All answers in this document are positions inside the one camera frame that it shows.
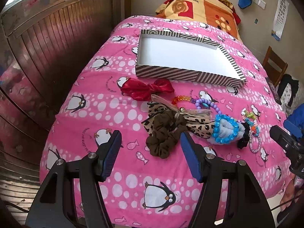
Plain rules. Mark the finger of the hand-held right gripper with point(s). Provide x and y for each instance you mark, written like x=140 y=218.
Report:
x=283 y=140

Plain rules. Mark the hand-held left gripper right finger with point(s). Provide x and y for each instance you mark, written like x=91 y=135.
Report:
x=190 y=154

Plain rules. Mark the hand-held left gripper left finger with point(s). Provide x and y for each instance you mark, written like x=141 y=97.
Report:
x=111 y=152

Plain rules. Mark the brown scrunchie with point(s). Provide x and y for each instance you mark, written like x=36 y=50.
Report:
x=161 y=142

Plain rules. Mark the black scrunchie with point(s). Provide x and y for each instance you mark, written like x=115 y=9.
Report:
x=243 y=143

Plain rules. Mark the light blue fluffy scrunchie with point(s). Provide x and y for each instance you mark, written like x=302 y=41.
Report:
x=225 y=128

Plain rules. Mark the leopard print bow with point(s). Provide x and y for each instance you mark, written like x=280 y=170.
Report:
x=156 y=109

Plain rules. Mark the striped cardboard box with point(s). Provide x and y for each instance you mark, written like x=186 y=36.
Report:
x=180 y=52

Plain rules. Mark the person's blue jacket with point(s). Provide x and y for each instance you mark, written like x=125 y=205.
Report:
x=298 y=118

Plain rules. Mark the pink penguin blanket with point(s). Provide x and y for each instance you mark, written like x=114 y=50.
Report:
x=106 y=114

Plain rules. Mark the white floral sheet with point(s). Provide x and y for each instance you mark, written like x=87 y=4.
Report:
x=299 y=92

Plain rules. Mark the black garment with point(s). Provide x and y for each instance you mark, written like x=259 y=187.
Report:
x=287 y=83

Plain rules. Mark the red satin bow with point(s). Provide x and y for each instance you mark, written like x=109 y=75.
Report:
x=142 y=89

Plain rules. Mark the wooden chair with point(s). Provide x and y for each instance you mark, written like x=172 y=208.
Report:
x=273 y=61

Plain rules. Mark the brown wooden wardrobe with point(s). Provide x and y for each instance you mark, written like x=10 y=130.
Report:
x=47 y=40

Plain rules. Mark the orange floral blanket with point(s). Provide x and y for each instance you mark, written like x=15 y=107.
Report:
x=213 y=9

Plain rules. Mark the wall calendar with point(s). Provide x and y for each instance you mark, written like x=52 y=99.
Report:
x=280 y=16

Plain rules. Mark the white wall switch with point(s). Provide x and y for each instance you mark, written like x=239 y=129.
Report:
x=259 y=1

